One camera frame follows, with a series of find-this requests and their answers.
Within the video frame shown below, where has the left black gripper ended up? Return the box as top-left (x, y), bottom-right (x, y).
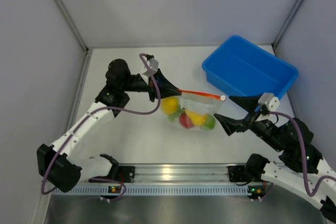
top-left (121, 68), bottom-right (181, 102)

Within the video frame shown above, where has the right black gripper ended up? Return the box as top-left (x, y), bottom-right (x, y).
top-left (214, 92), bottom-right (286, 152)

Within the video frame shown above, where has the clear zip top bag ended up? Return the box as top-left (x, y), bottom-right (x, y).
top-left (161, 90), bottom-right (226, 131)

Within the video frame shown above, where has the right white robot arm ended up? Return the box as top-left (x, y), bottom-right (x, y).
top-left (214, 93), bottom-right (335, 222)

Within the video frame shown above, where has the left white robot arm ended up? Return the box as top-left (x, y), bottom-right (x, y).
top-left (37, 54), bottom-right (182, 193)

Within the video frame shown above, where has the green fake lettuce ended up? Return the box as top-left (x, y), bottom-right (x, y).
top-left (167, 108), bottom-right (185, 123)

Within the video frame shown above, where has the green fake lime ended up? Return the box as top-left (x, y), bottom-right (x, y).
top-left (200, 114), bottom-right (216, 131)

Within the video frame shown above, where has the red fake apple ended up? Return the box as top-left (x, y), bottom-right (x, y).
top-left (179, 113), bottom-right (194, 129)

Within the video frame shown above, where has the blue plastic bin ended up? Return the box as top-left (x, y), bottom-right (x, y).
top-left (202, 35), bottom-right (299, 99)

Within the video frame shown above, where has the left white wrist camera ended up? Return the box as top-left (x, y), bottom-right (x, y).
top-left (140, 54), bottom-right (159, 82)

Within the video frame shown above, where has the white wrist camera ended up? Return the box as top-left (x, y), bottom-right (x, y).
top-left (140, 54), bottom-right (159, 82)
top-left (258, 92), bottom-right (280, 115)

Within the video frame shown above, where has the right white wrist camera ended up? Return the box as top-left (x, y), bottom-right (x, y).
top-left (258, 92), bottom-right (280, 115)

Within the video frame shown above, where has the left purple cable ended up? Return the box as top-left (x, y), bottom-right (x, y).
top-left (40, 53), bottom-right (161, 196)

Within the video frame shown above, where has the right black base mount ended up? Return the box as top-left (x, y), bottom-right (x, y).
top-left (228, 165), bottom-right (251, 186)

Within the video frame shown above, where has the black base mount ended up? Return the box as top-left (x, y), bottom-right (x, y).
top-left (89, 165), bottom-right (135, 183)
top-left (228, 165), bottom-right (251, 186)

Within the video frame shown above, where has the aluminium mounting rail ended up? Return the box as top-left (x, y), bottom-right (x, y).
top-left (119, 163), bottom-right (245, 185)

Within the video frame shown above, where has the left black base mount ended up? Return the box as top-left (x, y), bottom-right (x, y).
top-left (89, 165), bottom-right (135, 183)

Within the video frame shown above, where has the slotted cable duct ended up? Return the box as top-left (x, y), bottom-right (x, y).
top-left (52, 184), bottom-right (266, 197)

